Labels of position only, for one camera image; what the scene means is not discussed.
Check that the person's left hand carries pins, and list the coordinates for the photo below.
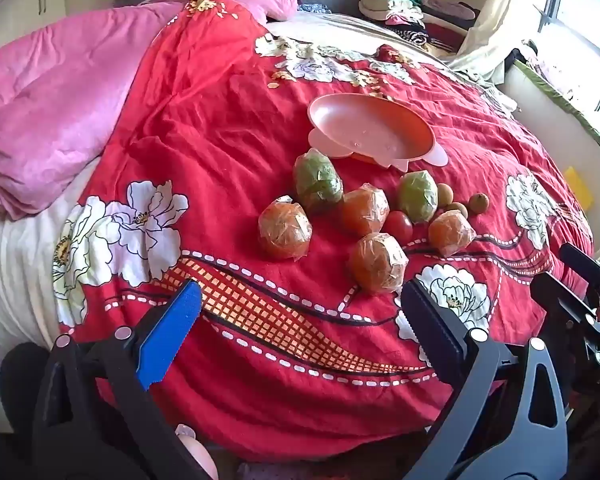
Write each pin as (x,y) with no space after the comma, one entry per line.
(197,455)

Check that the window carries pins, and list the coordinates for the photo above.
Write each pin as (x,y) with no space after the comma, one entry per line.
(585,15)

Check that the white fleece sheet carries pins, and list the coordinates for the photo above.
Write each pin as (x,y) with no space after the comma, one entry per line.
(15,270)

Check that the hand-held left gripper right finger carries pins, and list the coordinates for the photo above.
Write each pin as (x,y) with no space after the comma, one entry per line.
(425,320)

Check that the small brown round fruit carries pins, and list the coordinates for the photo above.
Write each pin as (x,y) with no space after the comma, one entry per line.
(478,203)
(456,209)
(445,194)

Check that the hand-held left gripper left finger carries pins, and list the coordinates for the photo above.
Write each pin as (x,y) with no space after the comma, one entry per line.
(170,330)

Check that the red tomato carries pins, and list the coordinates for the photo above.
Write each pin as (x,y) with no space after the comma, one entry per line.
(399,225)

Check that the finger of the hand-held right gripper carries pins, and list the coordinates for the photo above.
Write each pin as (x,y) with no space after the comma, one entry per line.
(587,267)
(560,300)

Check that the cream curtain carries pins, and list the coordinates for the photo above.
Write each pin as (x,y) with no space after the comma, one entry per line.
(505,10)

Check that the crumpled light clothes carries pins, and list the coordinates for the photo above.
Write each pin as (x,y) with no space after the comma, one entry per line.
(480,85)

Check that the orange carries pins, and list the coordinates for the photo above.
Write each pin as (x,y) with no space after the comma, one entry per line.
(365,210)
(450,232)
(285,230)
(377,262)

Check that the red floral quilt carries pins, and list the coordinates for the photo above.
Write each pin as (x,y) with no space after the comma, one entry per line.
(220,110)

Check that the pink plastic bowl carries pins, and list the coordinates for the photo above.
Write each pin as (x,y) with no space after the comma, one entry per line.
(370,125)

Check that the green citrus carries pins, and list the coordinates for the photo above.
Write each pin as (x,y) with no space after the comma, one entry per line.
(417,195)
(317,180)

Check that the pink fleece blanket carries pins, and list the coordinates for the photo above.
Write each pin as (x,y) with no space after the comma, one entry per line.
(55,95)

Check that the blue patterned cloth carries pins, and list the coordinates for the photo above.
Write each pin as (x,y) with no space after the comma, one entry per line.
(315,8)

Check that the pile of folded clothes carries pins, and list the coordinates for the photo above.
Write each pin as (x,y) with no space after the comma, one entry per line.
(405,10)

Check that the green trimmed window seat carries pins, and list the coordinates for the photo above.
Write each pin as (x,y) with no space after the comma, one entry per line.
(540,95)

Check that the yellow flat object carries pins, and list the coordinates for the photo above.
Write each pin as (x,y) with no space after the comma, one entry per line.
(578,186)

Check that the cream bed sheet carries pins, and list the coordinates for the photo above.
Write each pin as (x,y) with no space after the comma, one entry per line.
(340,27)

